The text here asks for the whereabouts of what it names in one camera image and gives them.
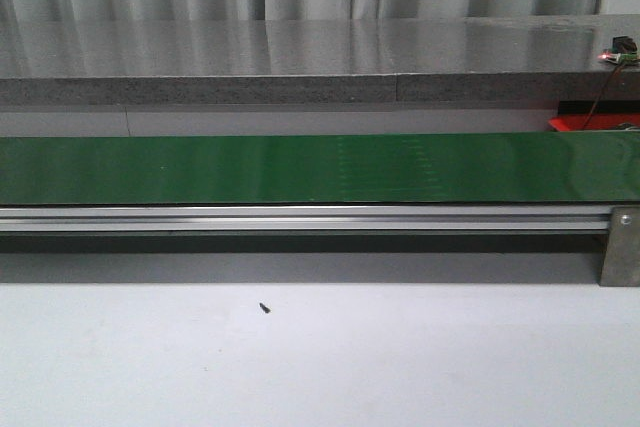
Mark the small black screw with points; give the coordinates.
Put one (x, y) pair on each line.
(264, 308)

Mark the grey stone shelf slab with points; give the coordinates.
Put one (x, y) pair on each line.
(541, 58)

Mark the red plastic tray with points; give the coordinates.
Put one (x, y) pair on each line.
(628, 122)

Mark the green conveyor belt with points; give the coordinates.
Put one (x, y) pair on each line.
(531, 167)

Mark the small green circuit board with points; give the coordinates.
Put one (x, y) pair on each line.
(623, 51)

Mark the aluminium conveyor frame rail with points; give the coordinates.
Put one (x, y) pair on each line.
(311, 218)

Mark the grey metal support bracket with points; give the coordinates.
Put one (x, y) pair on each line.
(621, 265)

